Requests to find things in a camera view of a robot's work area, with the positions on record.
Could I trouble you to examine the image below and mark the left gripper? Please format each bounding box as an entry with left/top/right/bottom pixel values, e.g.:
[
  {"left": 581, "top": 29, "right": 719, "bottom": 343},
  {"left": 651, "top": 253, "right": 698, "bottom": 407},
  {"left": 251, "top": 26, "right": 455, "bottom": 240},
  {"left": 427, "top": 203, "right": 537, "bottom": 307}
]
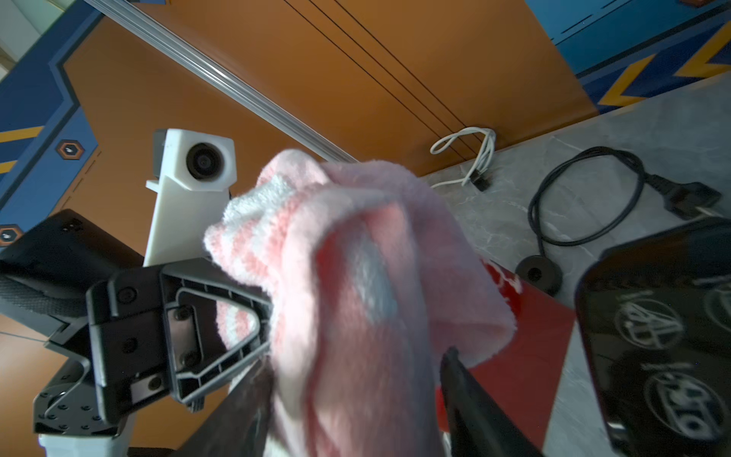
[{"left": 1, "top": 209, "right": 272, "bottom": 437}]

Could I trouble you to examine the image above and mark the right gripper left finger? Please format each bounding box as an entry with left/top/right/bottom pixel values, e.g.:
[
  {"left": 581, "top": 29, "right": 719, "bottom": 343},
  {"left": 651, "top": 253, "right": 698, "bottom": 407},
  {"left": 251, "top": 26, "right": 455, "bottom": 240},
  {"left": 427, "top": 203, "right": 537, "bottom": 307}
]
[{"left": 172, "top": 357, "right": 274, "bottom": 457}]

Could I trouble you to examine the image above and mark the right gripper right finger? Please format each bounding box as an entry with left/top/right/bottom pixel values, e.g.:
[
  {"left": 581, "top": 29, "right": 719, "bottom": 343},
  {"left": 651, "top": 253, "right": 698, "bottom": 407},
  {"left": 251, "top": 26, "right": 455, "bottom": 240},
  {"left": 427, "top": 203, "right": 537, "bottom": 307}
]
[{"left": 440, "top": 348, "right": 543, "bottom": 457}]

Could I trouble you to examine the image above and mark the pink striped towel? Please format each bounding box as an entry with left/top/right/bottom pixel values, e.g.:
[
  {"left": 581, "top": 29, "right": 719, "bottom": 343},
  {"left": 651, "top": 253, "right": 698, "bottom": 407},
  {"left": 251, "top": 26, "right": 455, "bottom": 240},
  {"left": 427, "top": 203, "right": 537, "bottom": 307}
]
[{"left": 204, "top": 150, "right": 516, "bottom": 456}]

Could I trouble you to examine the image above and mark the black coffee machine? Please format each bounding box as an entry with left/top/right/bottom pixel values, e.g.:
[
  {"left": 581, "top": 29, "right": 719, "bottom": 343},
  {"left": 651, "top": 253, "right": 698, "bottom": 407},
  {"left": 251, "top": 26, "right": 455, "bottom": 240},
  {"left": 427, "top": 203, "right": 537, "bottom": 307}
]
[{"left": 575, "top": 217, "right": 730, "bottom": 456}]

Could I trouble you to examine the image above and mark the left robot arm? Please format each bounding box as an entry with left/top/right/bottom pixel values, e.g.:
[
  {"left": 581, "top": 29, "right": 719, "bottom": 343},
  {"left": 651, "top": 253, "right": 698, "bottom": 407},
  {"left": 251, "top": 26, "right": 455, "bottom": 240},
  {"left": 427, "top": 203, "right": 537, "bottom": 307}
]
[{"left": 1, "top": 209, "right": 273, "bottom": 456}]

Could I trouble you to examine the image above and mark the red Nespresso coffee machine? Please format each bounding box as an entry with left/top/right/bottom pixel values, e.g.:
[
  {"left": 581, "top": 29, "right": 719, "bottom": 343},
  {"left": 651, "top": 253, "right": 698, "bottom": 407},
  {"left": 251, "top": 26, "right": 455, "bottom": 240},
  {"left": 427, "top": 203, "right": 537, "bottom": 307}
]
[{"left": 437, "top": 261, "right": 575, "bottom": 456}]

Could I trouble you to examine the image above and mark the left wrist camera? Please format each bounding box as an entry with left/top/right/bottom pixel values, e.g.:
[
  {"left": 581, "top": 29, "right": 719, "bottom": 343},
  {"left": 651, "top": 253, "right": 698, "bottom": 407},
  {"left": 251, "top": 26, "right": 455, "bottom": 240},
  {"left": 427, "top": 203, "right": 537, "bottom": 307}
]
[{"left": 144, "top": 129, "right": 237, "bottom": 267}]

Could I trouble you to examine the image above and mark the red machine black power cable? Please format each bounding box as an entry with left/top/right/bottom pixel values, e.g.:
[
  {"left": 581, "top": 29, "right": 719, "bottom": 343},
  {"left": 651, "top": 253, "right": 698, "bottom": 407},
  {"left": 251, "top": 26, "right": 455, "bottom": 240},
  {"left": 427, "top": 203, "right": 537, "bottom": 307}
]
[{"left": 515, "top": 145, "right": 723, "bottom": 297}]

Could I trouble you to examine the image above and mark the white power cable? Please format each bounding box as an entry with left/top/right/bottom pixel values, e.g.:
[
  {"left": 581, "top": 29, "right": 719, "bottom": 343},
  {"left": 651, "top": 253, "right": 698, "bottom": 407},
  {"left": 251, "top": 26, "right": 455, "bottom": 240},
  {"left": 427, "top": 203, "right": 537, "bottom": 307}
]
[{"left": 429, "top": 126, "right": 498, "bottom": 192}]

